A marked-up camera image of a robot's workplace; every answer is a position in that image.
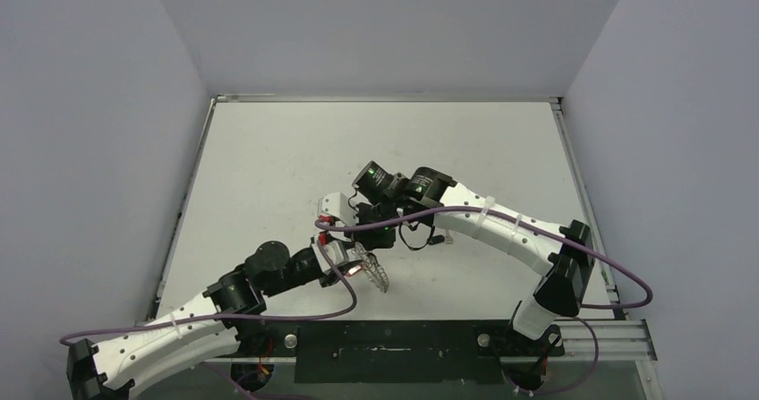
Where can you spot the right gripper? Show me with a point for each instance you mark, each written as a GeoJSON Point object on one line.
{"type": "Point", "coordinates": [364, 215]}

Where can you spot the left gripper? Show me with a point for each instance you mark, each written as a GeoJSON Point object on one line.
{"type": "Point", "coordinates": [327, 278]}

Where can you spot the metal key organizer disc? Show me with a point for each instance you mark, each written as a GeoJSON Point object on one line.
{"type": "Point", "coordinates": [371, 267]}

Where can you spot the red tagged key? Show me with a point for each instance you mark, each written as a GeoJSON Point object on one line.
{"type": "Point", "coordinates": [354, 270]}

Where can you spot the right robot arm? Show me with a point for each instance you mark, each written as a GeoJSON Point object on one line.
{"type": "Point", "coordinates": [557, 254]}

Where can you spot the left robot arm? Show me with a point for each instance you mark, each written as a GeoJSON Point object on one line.
{"type": "Point", "coordinates": [221, 320]}

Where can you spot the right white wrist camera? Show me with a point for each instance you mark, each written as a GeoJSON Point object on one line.
{"type": "Point", "coordinates": [334, 209]}

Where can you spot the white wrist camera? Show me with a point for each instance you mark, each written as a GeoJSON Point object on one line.
{"type": "Point", "coordinates": [329, 252]}
{"type": "Point", "coordinates": [334, 209]}

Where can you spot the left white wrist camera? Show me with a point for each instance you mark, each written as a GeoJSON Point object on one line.
{"type": "Point", "coordinates": [329, 252]}

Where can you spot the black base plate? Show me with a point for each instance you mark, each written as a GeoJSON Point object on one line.
{"type": "Point", "coordinates": [389, 368]}

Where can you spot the aluminium frame rail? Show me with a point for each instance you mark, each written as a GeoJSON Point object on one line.
{"type": "Point", "coordinates": [610, 340]}

